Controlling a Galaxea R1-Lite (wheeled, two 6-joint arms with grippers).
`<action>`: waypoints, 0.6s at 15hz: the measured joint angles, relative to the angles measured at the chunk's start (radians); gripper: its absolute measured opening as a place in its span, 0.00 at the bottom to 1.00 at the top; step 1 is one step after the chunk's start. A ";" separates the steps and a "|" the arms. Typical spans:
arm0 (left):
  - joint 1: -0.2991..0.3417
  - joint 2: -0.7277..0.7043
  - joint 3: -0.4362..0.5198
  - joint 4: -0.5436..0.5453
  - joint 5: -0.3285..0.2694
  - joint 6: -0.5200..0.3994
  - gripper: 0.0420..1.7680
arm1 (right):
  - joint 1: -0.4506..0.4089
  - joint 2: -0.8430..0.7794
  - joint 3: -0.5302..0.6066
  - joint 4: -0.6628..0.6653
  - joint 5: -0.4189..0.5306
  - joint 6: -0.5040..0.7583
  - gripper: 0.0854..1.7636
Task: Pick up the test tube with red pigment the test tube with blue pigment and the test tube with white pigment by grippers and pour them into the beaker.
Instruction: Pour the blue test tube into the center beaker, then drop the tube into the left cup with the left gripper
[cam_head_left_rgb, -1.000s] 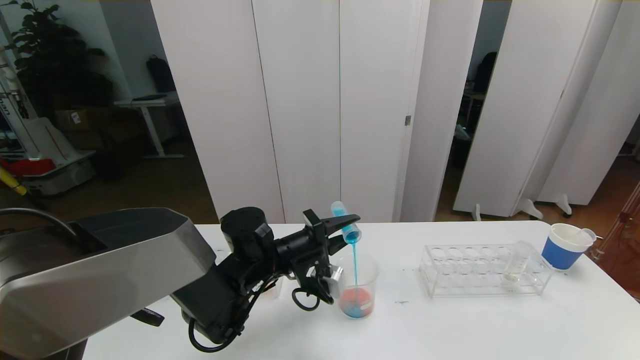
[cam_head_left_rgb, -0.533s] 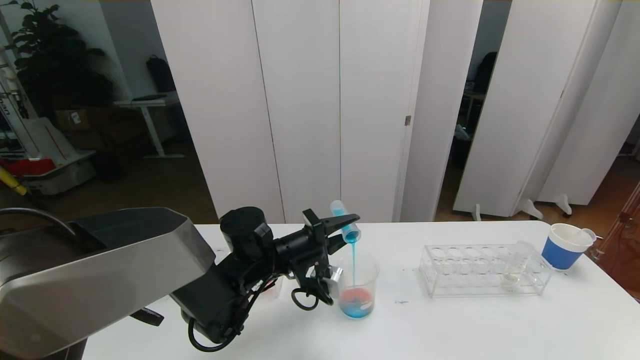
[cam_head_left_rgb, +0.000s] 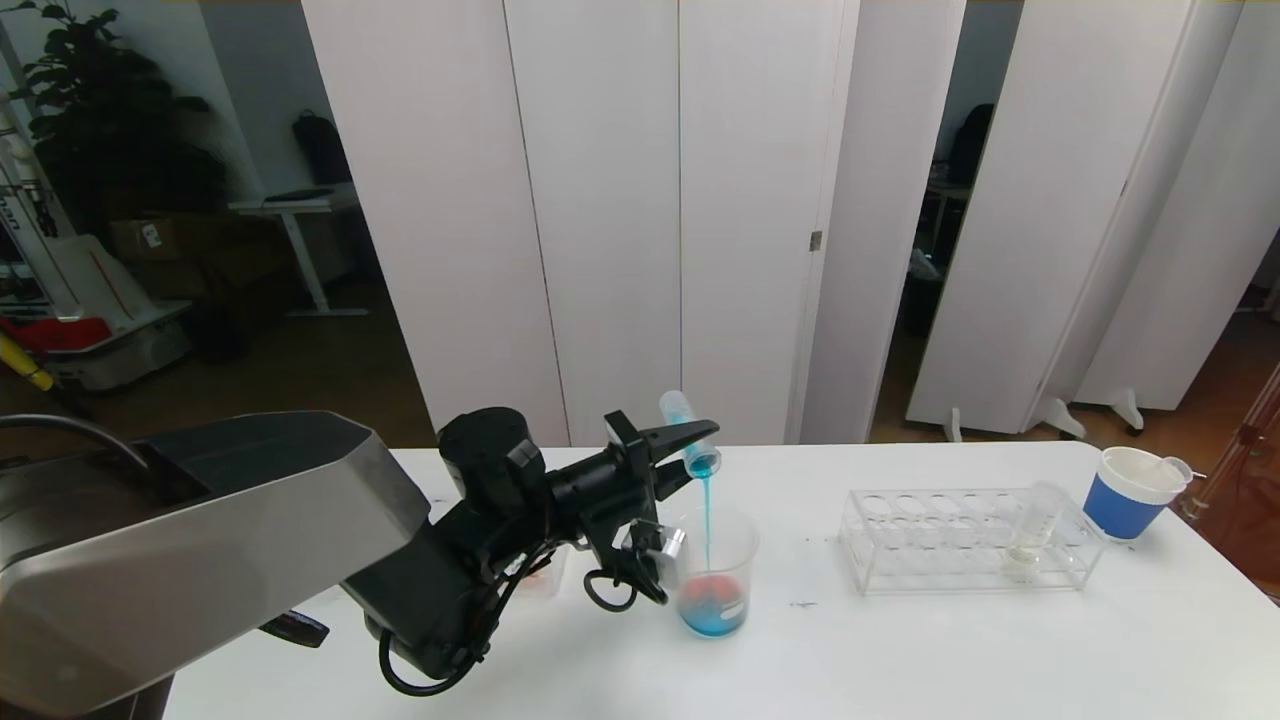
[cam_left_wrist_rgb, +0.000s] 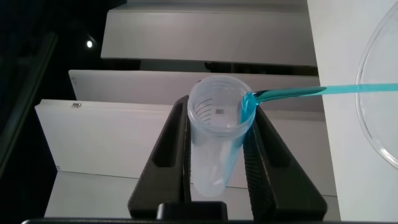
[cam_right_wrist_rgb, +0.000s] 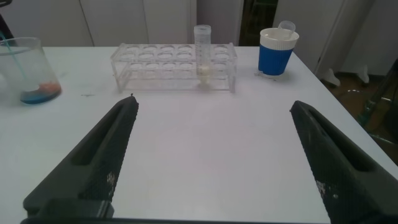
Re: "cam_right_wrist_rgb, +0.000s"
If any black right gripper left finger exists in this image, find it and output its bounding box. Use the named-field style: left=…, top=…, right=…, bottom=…
left=23, top=95, right=139, bottom=218

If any yellow liquid test tube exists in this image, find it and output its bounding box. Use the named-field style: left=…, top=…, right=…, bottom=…
left=193, top=24, right=213, bottom=88

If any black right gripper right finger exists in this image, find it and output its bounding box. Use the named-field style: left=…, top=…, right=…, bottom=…
left=289, top=100, right=398, bottom=224

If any clear acrylic test tube rack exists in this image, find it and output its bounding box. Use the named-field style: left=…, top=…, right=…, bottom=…
left=110, top=42, right=238, bottom=94

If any clear glass beaker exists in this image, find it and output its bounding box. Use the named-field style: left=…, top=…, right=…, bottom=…
left=0, top=37, right=62, bottom=105

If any blue white paper cup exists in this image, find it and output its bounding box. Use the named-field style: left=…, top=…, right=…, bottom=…
left=257, top=27, right=300, bottom=77

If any clear plastic test tube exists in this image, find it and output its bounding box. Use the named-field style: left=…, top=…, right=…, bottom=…
left=277, top=20, right=297, bottom=40

